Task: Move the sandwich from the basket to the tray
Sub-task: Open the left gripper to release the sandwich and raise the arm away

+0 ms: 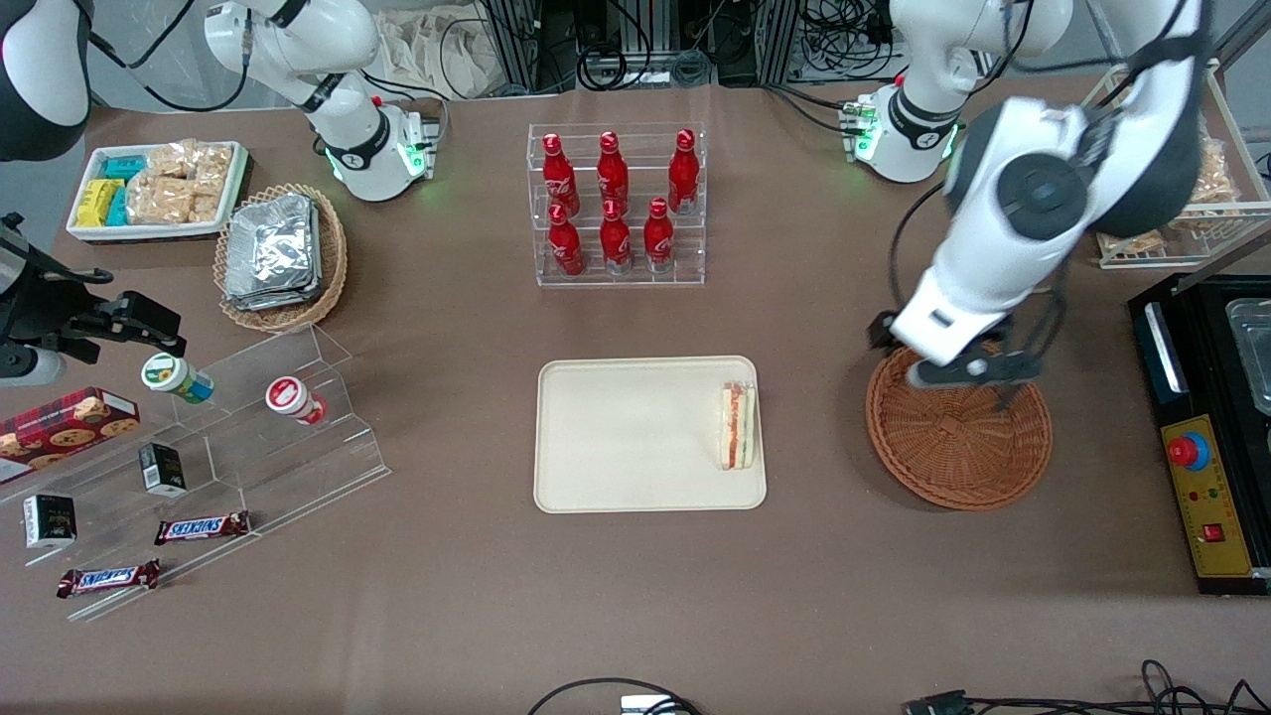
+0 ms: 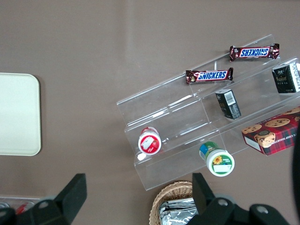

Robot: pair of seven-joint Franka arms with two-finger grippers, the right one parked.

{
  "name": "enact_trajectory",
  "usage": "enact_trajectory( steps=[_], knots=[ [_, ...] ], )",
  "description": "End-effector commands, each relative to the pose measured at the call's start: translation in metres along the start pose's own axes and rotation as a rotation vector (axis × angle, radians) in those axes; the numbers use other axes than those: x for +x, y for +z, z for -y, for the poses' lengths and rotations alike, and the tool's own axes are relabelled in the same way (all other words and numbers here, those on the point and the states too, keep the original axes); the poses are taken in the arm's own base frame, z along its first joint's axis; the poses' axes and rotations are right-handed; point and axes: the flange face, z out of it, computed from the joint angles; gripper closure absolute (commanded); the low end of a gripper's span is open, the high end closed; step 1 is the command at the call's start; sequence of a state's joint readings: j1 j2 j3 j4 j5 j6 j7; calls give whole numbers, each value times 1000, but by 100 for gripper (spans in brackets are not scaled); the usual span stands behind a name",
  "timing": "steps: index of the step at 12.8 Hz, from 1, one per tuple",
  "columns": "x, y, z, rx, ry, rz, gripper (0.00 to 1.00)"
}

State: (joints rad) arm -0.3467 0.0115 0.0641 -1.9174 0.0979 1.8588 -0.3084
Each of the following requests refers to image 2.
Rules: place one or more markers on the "green lid yogurt cup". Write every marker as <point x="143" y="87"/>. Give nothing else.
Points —
<point x="219" y="161"/>

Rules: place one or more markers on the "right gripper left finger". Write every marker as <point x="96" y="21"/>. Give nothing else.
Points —
<point x="70" y="194"/>

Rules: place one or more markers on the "cream plastic tray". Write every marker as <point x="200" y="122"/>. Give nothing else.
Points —
<point x="18" y="114"/>

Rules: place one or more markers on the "light wicker basket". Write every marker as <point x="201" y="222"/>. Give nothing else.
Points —
<point x="173" y="189"/>

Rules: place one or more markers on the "Snickers chocolate bar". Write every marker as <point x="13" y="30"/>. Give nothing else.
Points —
<point x="254" y="52"/>
<point x="211" y="75"/>

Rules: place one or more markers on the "clear acrylic bottle rack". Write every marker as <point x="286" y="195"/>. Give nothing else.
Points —
<point x="36" y="200"/>

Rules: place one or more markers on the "red lid yogurt cup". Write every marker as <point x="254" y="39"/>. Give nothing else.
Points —
<point x="150" y="143"/>

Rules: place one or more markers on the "clear acrylic stepped stand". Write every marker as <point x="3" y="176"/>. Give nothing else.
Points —
<point x="178" y="117"/>

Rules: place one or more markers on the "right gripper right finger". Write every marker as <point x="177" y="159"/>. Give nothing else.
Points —
<point x="206" y="194"/>

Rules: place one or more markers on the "silver foil pack stack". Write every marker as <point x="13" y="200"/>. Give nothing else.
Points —
<point x="175" y="211"/>

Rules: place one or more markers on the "red tartan cookie box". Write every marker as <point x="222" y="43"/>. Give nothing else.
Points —
<point x="272" y="136"/>

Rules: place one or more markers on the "small black carton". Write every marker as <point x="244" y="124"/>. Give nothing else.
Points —
<point x="229" y="105"/>
<point x="286" y="78"/>

